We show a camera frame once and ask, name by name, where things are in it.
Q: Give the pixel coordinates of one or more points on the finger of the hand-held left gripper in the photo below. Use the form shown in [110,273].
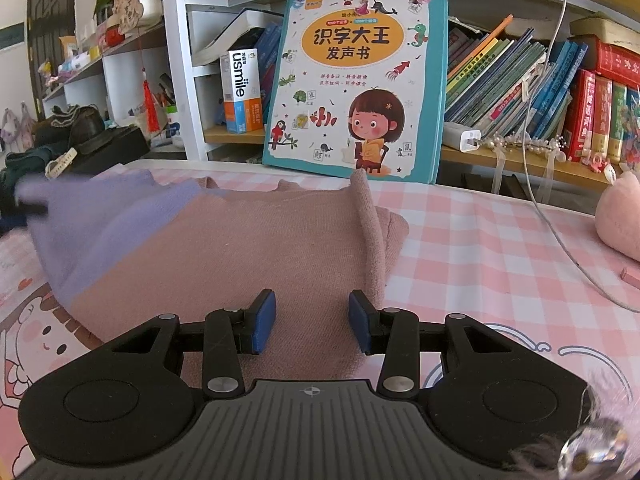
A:
[30,206]

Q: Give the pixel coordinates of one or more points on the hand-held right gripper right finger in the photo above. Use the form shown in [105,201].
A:
[359,322]

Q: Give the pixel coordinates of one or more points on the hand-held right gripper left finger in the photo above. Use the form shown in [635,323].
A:
[265,322]

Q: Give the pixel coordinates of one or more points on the pink and purple sweater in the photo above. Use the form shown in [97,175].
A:
[225,250]

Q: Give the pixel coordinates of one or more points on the black leather bag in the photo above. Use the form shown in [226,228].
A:
[90,140]

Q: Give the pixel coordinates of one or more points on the pink checked printed table mat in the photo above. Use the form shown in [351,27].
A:
[500,260]

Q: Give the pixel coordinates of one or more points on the red tassel ornament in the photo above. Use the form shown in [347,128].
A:
[150,107]

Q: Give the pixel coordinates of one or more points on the white side shelf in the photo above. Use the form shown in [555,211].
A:
[120,60]

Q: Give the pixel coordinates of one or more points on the white charger plug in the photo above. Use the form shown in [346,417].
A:
[462,137]

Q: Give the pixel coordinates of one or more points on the white wooden bookshelf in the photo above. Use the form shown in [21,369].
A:
[525,170]

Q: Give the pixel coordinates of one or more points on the white and orange toothbrush box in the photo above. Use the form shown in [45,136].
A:
[242,92]

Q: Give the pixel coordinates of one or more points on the teal children's picture book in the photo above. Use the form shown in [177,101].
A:
[350,85]

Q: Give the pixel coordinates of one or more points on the pearl hair band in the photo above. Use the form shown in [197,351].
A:
[525,146]

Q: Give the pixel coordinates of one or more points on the blue books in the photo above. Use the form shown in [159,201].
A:
[270,65]

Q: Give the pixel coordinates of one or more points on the white and black device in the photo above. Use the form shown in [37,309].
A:
[230,35]

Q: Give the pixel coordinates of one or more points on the silver bead fluffy charm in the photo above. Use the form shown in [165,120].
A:
[595,445]

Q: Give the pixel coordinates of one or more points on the row of leaning thin books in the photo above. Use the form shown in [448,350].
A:
[505,90]

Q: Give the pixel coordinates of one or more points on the pink notebook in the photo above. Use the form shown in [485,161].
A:
[631,276]

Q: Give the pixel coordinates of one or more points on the pink plush toy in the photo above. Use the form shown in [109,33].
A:
[622,215]

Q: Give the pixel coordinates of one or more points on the large red standing dictionary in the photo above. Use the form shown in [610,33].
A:
[579,115]

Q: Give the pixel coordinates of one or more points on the slim red standing dictionary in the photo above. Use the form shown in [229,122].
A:
[601,120]

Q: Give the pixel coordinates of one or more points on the green standing dictionary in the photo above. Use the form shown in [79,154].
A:
[618,122]

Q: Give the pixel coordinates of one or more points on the thick red lying dictionary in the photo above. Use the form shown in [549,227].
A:
[620,65]

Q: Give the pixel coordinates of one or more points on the yellowed thick lying book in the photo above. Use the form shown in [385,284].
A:
[607,30]

